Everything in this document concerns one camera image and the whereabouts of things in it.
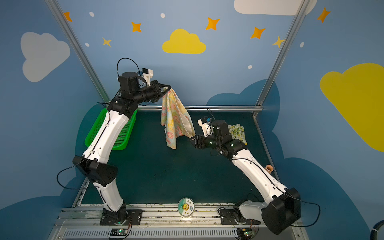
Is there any pastel floral skirt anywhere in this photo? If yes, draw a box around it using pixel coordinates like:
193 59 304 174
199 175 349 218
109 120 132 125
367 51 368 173
161 89 196 150

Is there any rear aluminium frame bar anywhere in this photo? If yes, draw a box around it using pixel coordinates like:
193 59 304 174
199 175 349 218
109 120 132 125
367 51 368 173
139 105 263 112

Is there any aluminium rail base frame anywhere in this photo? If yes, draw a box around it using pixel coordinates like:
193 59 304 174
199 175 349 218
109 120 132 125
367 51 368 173
48 203 309 240

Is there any round white green tape dispenser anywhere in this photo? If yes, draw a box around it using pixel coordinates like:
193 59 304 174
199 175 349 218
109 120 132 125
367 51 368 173
178 198 195 219

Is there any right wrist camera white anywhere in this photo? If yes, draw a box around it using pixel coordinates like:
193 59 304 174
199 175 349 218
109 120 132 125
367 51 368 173
198 117 212 137

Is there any lemon print skirt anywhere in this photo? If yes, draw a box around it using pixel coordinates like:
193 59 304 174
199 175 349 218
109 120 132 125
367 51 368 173
228 124 248 146

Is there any right aluminium frame post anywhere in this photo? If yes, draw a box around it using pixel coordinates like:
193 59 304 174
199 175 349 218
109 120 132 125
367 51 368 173
255 0 311 109

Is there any green circuit board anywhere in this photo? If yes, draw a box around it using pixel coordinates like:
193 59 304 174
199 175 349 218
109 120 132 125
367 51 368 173
236 228 254 240
109 228 129 240

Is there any aluminium frame post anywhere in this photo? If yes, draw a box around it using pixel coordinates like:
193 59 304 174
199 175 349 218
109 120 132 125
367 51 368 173
255 0 311 109
45 0 111 102

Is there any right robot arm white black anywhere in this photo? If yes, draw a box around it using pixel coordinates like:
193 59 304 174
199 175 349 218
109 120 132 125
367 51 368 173
191 117 304 235

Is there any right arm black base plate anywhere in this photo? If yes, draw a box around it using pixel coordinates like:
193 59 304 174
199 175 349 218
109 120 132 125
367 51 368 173
217 208 261 225

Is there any left aluminium frame post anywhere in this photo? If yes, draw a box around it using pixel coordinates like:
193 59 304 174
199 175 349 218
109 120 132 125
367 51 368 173
45 0 111 102

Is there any right green circuit board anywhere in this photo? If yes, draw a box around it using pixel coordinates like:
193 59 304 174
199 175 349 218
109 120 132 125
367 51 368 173
236 228 254 240

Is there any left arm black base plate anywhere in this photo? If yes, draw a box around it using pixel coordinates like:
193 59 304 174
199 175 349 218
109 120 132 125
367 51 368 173
100 209 143 226

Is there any small terracotta cup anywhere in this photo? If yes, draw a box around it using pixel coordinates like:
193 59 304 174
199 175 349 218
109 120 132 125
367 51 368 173
265 165 274 175

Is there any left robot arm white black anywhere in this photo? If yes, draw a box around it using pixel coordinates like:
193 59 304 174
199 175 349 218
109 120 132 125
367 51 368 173
73 68 172 226

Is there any black corrugated hose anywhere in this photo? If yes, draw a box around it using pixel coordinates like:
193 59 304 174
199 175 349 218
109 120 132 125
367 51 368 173
369 219 384 240

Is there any left green circuit board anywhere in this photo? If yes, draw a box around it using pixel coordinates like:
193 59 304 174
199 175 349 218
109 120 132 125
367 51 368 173
109 228 129 240

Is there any green plastic basket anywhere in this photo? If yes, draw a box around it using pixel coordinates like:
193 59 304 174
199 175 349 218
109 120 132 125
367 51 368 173
85 108 138 151

